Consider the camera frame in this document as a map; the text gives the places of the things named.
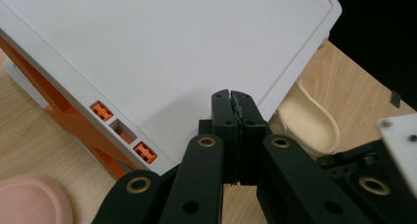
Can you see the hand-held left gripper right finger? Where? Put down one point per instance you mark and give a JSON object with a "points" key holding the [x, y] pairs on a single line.
{"points": [[250, 129]]}

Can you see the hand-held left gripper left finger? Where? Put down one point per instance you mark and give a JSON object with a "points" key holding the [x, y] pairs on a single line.
{"points": [[226, 119]]}

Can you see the cream clog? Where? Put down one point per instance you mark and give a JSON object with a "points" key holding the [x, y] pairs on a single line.
{"points": [[308, 125]]}

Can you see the white storage box with lid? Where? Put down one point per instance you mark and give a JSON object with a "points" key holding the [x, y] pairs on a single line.
{"points": [[164, 53]]}

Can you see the pink slipper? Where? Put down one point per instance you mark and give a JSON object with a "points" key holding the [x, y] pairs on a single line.
{"points": [[29, 201]]}

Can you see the dark tape piece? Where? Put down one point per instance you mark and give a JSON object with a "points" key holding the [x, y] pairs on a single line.
{"points": [[395, 99]]}

